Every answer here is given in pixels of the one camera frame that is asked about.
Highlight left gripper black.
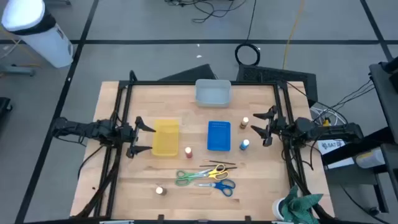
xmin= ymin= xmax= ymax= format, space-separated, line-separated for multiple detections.
xmin=119 ymin=116 xmax=157 ymax=159

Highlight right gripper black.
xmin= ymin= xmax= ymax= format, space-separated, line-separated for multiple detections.
xmin=250 ymin=105 xmax=297 ymax=147

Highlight black paintbrush gold ferrule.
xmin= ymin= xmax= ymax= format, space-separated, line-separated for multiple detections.
xmin=203 ymin=159 xmax=236 ymax=166

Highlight green handled scissors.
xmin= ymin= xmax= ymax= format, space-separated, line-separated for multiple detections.
xmin=174 ymin=169 xmax=215 ymax=187

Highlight yellow handled scissors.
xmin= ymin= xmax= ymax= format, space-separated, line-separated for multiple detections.
xmin=186 ymin=164 xmax=230 ymax=181

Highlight blue handled scissors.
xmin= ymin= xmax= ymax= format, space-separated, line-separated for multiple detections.
xmin=194 ymin=179 xmax=236 ymax=198

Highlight yellow plastic bin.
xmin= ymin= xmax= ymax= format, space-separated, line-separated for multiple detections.
xmin=151 ymin=119 xmax=180 ymax=157

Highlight blue slotted plastic basket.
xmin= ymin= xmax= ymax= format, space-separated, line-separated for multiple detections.
xmin=206 ymin=120 xmax=232 ymax=152

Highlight white printed label sheet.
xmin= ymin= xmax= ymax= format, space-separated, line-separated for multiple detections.
xmin=318 ymin=139 xmax=346 ymax=156

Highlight black flat panel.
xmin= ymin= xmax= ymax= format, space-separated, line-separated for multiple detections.
xmin=157 ymin=63 xmax=217 ymax=82

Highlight plain white paper sheet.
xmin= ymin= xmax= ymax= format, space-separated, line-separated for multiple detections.
xmin=325 ymin=156 xmax=356 ymax=170

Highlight green plant in white pot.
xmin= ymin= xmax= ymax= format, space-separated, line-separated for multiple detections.
xmin=272 ymin=184 xmax=324 ymax=224

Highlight black equipment cart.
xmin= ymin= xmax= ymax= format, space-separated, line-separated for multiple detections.
xmin=322 ymin=55 xmax=398 ymax=215

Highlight black chair base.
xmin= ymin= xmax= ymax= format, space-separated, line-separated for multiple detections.
xmin=0 ymin=96 xmax=13 ymax=125

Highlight grey metal stand base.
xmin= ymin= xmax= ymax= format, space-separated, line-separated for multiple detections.
xmin=0 ymin=63 xmax=35 ymax=77

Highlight white trash can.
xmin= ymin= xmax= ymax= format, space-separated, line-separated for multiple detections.
xmin=1 ymin=0 xmax=75 ymax=68

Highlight black left arm base cable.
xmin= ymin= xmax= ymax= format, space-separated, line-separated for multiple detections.
xmin=76 ymin=144 xmax=108 ymax=180

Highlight black metal table frame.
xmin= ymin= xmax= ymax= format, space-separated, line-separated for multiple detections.
xmin=73 ymin=70 xmax=336 ymax=224

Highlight black cable with coil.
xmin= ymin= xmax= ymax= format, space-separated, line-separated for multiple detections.
xmin=234 ymin=0 xmax=261 ymax=67

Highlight black cable bundle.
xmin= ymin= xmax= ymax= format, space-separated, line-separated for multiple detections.
xmin=285 ymin=78 xmax=376 ymax=123

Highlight long yellow cable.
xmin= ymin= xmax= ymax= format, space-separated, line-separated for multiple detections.
xmin=282 ymin=0 xmax=305 ymax=70

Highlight tangled black floor cables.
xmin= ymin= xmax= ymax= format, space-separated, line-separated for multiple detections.
xmin=164 ymin=0 xmax=249 ymax=24

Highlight black floor cable with plug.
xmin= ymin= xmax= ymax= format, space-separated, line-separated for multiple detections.
xmin=340 ymin=185 xmax=391 ymax=224

